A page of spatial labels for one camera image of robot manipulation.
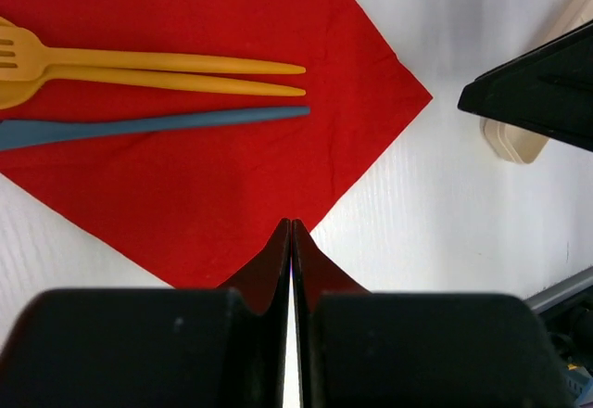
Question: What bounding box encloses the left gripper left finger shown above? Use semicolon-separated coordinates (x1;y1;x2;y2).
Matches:
1;220;291;407

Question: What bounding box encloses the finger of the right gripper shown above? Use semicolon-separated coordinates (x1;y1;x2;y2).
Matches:
458;21;592;151

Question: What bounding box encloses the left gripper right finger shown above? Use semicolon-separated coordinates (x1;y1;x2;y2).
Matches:
291;220;573;407

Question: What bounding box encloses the red paper napkin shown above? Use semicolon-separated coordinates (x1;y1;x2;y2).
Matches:
1;0;431;287

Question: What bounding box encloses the blue plastic knife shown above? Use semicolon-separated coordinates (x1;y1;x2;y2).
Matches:
1;106;310;151

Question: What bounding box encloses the yellow plastic spoon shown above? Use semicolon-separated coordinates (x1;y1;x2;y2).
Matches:
1;66;306;109

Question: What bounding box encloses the yellow plastic fork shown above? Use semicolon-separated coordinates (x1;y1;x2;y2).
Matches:
1;26;306;81

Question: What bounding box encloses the cream utensil case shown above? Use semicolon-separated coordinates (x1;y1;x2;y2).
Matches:
482;0;592;164

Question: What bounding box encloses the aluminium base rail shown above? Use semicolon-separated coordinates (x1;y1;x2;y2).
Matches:
524;267;593;313

